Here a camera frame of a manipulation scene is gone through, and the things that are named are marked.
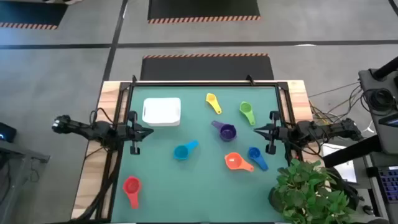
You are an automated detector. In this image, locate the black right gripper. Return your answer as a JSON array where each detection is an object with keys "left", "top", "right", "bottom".
[{"left": 253, "top": 111, "right": 289, "bottom": 156}]

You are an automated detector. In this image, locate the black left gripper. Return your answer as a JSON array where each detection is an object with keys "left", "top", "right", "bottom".
[{"left": 124, "top": 111, "right": 155, "bottom": 156}]

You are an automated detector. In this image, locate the blue measuring cup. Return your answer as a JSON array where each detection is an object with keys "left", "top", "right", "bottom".
[{"left": 247, "top": 146, "right": 269, "bottom": 172}]

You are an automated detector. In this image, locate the green measuring cup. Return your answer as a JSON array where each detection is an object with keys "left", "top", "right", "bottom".
[{"left": 239, "top": 101, "right": 256, "bottom": 126}]

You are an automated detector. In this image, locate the dark blue bowl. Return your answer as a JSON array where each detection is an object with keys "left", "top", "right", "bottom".
[{"left": 211, "top": 119, "right": 238, "bottom": 142}]

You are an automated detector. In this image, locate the teal measuring cup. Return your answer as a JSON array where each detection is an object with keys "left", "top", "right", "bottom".
[{"left": 173, "top": 139, "right": 200, "bottom": 161}]

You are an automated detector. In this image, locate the orange measuring cup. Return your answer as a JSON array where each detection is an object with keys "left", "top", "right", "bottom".
[{"left": 224, "top": 152, "right": 255, "bottom": 173}]

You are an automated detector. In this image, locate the stack of coloured plates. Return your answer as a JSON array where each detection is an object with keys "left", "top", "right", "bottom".
[{"left": 122, "top": 175, "right": 142, "bottom": 210}]

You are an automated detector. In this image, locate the yellow measuring cup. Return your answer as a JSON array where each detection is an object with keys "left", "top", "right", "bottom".
[{"left": 205, "top": 92, "right": 223, "bottom": 115}]

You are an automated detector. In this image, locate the white plastic basket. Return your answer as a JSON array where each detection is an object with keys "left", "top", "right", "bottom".
[{"left": 142, "top": 97, "right": 182, "bottom": 128}]

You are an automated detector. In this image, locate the large leafy potted plant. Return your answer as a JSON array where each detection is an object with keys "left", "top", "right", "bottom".
[{"left": 267, "top": 157, "right": 360, "bottom": 224}]

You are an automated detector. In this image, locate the teal table mat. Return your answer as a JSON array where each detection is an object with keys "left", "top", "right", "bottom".
[{"left": 111, "top": 85, "right": 289, "bottom": 223}]

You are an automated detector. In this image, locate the black striped-edge floor mat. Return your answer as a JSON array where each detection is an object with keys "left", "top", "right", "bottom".
[
  {"left": 139, "top": 52, "right": 275, "bottom": 81},
  {"left": 0, "top": 0, "right": 69, "bottom": 30},
  {"left": 147, "top": 0, "right": 261, "bottom": 25}
]

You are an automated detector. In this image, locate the black diagonal bar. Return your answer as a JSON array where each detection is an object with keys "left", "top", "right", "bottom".
[{"left": 322, "top": 134, "right": 384, "bottom": 169}]

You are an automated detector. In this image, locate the white sheet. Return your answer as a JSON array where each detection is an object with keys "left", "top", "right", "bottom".
[{"left": 322, "top": 142, "right": 358, "bottom": 184}]

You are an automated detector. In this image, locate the grey equipment cart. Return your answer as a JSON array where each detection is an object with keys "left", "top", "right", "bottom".
[{"left": 357, "top": 55, "right": 398, "bottom": 156}]

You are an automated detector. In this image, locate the grey metal desk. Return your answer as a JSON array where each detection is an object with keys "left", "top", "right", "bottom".
[{"left": 0, "top": 139, "right": 50, "bottom": 224}]

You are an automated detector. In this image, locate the small black device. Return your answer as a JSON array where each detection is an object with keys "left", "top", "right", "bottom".
[{"left": 0, "top": 121, "right": 18, "bottom": 144}]

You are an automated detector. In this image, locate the backlit computer keyboard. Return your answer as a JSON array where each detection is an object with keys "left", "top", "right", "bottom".
[{"left": 377, "top": 166, "right": 398, "bottom": 203}]

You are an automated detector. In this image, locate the black pole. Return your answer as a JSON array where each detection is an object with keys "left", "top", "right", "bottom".
[{"left": 371, "top": 55, "right": 398, "bottom": 80}]

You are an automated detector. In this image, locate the black metal table frame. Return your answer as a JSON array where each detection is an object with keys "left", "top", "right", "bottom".
[{"left": 70, "top": 74, "right": 301, "bottom": 224}]

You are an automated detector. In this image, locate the coiled black cable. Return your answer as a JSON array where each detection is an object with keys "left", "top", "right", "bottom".
[{"left": 361, "top": 87, "right": 398, "bottom": 116}]

